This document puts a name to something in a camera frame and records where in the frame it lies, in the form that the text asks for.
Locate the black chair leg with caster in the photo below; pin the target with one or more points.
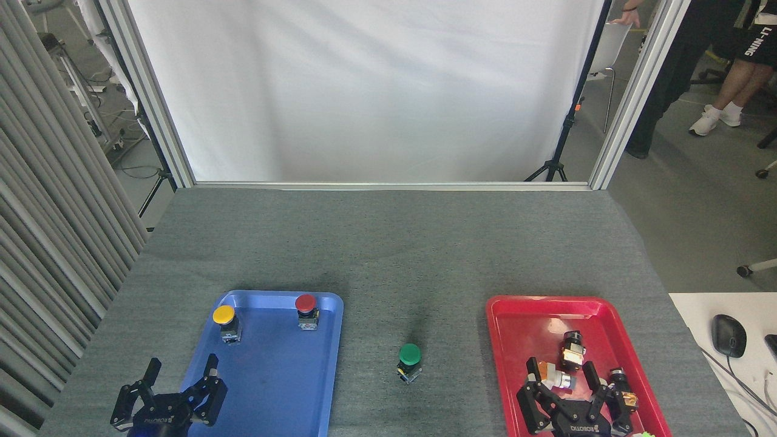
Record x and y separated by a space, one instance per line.
766 169

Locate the red push button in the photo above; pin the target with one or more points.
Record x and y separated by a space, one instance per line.
305 303

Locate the person in black trousers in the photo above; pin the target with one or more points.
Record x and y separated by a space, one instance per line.
674 73

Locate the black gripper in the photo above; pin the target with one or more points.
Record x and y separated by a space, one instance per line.
161 419
576 425

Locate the silver frame crossbar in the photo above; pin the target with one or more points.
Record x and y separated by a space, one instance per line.
388 186

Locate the black light stand leg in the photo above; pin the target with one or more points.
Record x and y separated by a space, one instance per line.
155 191

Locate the white backdrop cloth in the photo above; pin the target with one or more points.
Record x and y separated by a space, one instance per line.
364 85

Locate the white chair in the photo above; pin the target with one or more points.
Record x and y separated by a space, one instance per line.
607 48

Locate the yellow push button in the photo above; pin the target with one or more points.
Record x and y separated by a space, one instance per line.
224 315

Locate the small green item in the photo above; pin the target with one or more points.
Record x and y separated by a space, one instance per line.
644 434

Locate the person in black shorts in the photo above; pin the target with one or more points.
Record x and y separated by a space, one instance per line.
749 54

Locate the metal equipment rack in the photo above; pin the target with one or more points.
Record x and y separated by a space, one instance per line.
76 85

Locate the white chair leg with caster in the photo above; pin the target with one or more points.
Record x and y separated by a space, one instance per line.
756 267

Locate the red plastic tray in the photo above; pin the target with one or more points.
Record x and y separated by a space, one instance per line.
528 328

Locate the black switch with amber base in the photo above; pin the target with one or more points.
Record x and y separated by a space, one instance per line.
625 396

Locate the black tripod stand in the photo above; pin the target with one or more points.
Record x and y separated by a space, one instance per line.
567 127

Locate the white desk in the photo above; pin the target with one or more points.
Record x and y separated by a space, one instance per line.
716 388

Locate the grey ribbed curtain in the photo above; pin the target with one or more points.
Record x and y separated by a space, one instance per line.
48 230

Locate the black computer mouse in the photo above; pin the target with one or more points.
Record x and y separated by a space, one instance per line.
728 335

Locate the orange and white switch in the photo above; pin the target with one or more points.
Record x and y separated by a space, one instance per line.
555 376

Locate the blue plastic tray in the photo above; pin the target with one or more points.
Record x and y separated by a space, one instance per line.
273 382

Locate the person's hand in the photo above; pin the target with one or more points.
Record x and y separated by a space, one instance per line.
627 16

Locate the green push button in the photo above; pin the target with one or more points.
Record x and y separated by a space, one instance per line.
410 353

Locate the silver frame post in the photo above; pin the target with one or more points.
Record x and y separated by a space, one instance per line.
637 91
152 97

